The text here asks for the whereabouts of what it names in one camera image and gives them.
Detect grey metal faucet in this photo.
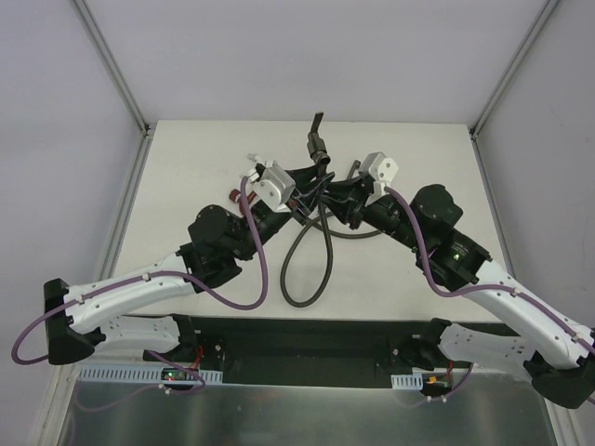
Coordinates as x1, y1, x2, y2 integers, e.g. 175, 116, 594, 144
307, 111, 331, 176

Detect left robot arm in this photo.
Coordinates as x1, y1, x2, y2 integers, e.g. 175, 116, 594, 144
43, 162, 333, 365

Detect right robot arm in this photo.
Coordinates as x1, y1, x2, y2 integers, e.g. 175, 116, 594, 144
321, 177, 594, 409

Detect brown plastic faucet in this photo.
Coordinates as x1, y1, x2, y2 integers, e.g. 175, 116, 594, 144
229, 188, 257, 208

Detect white plastic faucet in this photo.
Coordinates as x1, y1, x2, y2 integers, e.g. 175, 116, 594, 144
246, 153, 275, 168

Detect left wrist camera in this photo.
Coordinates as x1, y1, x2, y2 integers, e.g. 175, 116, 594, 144
245, 161, 296, 213

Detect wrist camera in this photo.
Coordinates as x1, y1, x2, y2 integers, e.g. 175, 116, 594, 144
245, 161, 296, 213
358, 151, 399, 199

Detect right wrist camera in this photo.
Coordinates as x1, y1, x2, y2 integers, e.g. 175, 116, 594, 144
358, 151, 399, 199

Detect aluminium frame post right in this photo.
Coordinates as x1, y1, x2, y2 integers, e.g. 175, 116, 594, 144
469, 0, 562, 138

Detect aluminium frame post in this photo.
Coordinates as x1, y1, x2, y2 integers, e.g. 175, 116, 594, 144
469, 0, 562, 138
72, 0, 154, 136

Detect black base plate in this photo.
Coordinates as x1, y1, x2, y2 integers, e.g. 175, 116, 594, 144
164, 315, 450, 388

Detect white cable duct right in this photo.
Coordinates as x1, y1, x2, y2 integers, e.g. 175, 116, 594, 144
390, 373, 424, 391

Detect white cable duct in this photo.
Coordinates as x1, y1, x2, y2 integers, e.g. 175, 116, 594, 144
390, 373, 424, 391
78, 364, 196, 386

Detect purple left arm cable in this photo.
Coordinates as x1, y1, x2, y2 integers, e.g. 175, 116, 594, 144
11, 175, 271, 364

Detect aluminium frame post left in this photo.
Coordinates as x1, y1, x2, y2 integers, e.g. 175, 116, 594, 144
72, 0, 154, 136

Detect white cable duct left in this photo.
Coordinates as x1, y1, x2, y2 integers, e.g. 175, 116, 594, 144
78, 364, 196, 386

